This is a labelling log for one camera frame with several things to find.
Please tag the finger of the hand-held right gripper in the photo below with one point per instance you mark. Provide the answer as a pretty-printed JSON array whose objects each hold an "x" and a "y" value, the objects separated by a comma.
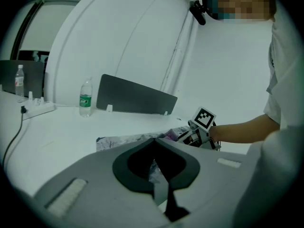
[{"x": 186, "y": 137}]

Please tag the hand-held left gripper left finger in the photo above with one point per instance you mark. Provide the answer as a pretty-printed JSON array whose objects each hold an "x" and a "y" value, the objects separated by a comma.
[{"x": 123, "y": 170}]

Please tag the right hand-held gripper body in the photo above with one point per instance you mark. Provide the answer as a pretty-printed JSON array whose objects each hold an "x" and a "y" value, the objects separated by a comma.
[{"x": 203, "y": 119}]

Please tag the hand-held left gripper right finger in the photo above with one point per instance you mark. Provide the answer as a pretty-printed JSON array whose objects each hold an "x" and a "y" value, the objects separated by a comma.
[{"x": 187, "y": 170}]

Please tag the person's right forearm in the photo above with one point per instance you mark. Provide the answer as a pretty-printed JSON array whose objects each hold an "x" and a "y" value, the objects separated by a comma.
[{"x": 242, "y": 132}]

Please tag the dark grey desk divider panel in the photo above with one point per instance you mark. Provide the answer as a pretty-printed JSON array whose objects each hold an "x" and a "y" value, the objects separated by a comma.
[
  {"x": 135, "y": 96},
  {"x": 33, "y": 77}
]

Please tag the green label water bottle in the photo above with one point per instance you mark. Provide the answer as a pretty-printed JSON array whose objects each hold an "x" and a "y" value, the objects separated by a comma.
[{"x": 85, "y": 101}]

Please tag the person's white shirt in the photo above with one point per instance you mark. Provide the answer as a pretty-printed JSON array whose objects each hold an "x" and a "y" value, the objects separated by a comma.
[{"x": 285, "y": 79}]

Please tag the white power strip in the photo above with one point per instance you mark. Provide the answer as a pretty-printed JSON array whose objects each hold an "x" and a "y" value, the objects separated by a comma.
[{"x": 40, "y": 109}]

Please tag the white power plug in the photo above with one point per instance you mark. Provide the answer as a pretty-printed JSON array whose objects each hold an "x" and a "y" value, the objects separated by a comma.
[
  {"x": 42, "y": 101},
  {"x": 36, "y": 101}
]

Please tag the person's head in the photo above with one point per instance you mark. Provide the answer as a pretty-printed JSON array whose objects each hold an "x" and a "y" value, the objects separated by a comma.
[{"x": 247, "y": 2}]

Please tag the red label water bottle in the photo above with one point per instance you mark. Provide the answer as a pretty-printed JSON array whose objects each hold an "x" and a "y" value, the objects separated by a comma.
[{"x": 19, "y": 82}]

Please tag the white roller blind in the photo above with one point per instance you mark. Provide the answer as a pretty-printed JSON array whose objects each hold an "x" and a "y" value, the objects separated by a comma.
[{"x": 47, "y": 27}]

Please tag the black head camera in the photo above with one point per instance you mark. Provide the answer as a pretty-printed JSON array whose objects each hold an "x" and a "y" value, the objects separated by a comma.
[{"x": 199, "y": 13}]

